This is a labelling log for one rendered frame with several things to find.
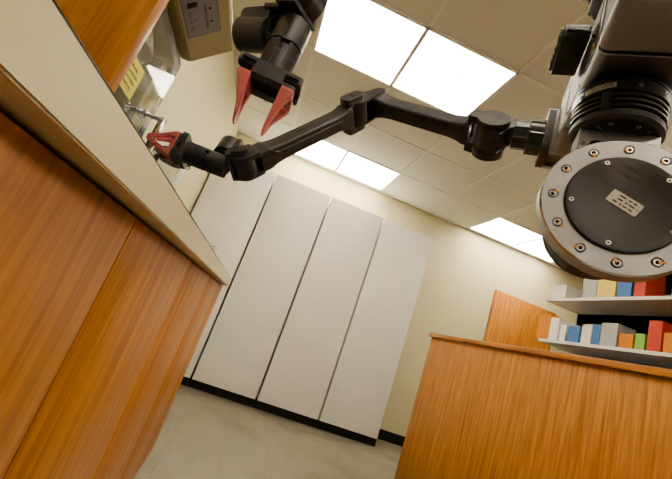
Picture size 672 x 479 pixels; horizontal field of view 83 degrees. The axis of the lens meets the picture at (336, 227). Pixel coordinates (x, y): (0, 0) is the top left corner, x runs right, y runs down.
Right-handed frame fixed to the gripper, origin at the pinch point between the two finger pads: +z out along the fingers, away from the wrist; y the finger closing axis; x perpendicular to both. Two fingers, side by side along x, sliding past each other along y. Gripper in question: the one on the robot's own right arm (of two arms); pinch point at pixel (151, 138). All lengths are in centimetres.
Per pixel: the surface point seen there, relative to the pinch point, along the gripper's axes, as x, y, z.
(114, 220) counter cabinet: 27, 55, -21
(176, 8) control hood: -26.6, 14.7, 2.3
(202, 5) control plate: -30.5, 14.4, -2.2
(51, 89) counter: 24, 77, -24
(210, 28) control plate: -31.3, 6.2, -3.1
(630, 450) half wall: 36, -30, -190
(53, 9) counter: 21, 80, -24
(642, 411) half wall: 21, -27, -190
